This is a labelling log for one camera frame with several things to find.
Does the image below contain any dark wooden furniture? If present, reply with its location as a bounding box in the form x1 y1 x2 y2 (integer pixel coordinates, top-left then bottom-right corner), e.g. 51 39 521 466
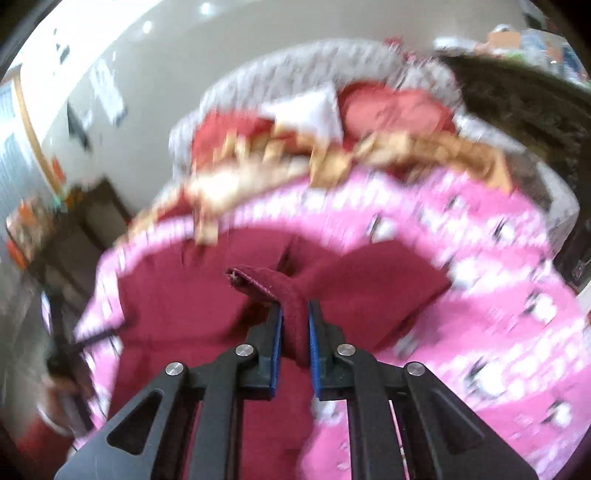
28 178 132 296

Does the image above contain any red and gold blanket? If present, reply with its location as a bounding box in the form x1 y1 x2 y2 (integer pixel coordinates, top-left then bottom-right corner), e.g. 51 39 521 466
134 131 513 245

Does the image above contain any wooden frame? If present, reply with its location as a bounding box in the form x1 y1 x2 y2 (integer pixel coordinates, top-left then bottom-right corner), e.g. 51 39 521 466
11 74 63 195

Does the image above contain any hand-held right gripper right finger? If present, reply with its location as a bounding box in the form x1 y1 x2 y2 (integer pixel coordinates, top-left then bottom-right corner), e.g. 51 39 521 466
308 300 539 480

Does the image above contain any pink penguin print blanket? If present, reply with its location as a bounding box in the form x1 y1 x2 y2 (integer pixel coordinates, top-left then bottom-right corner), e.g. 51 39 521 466
44 166 591 480

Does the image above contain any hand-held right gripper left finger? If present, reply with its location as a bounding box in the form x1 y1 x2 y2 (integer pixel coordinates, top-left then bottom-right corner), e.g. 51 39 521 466
54 302 283 480

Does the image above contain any white wall paper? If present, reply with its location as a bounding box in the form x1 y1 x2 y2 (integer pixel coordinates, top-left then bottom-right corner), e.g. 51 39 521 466
88 60 127 125

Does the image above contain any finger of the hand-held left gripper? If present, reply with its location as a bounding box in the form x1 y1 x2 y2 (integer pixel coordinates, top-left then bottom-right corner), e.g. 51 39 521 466
71 322 127 349

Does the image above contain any maroon garment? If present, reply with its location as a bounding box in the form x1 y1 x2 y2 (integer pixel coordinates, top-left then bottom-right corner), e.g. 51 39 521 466
108 231 451 480

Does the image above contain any red pillow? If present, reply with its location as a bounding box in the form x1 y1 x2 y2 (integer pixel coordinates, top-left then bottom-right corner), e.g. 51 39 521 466
342 85 458 139
191 115 273 171

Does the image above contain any dark cabinet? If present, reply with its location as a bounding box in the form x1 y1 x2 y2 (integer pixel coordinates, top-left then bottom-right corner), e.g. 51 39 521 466
443 55 591 287

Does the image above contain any white pillow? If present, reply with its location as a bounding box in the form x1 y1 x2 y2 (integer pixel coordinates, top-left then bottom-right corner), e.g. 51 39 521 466
261 83 345 141

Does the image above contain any pile of assorted packets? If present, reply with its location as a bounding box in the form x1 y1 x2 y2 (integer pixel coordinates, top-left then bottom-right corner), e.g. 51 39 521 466
434 23 587 84

